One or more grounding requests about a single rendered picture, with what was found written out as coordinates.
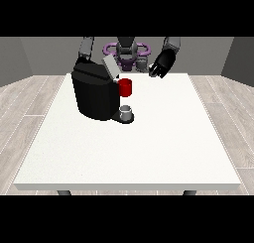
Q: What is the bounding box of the small grey coffee pod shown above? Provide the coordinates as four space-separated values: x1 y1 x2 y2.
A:
136 57 149 73

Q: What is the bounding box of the pale grey machine lid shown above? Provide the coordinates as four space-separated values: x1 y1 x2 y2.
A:
101 54 121 80

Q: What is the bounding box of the black coffee machine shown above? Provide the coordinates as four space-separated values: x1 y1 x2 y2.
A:
70 61 136 125

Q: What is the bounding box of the red pod holder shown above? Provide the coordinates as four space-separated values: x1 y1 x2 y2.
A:
118 77 134 98

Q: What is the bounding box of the small grey cup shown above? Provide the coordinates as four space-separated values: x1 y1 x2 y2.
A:
119 104 134 121

